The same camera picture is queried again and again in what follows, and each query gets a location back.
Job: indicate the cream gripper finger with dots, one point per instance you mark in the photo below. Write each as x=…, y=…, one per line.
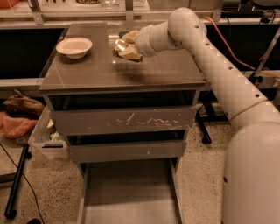
x=130, y=37
x=131, y=53

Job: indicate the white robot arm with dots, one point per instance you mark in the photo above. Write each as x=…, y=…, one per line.
x=251, y=190

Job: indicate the clear plastic storage bin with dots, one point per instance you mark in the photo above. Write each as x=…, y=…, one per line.
x=46, y=138

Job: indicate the orange drink can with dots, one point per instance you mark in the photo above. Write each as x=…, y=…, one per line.
x=119, y=46

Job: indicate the grey top drawer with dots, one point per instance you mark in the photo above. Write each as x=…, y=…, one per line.
x=127, y=120

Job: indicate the grey open bottom drawer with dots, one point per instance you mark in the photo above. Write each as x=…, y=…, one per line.
x=130, y=192

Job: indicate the orange cloth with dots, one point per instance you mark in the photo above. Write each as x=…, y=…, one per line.
x=15, y=127

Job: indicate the black stand leg left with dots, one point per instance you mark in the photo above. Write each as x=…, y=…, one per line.
x=10, y=213

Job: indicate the grey middle drawer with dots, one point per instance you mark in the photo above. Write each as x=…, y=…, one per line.
x=126, y=151

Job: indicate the green yellow sponge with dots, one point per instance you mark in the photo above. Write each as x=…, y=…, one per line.
x=122, y=33

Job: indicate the white bowl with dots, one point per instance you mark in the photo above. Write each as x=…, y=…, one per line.
x=74, y=48

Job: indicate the grey drawer cabinet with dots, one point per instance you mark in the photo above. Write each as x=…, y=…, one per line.
x=100, y=80

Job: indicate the black table stand right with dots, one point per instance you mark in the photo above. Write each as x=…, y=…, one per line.
x=206, y=112

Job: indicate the brown bag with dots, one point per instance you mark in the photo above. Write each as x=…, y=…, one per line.
x=19, y=105

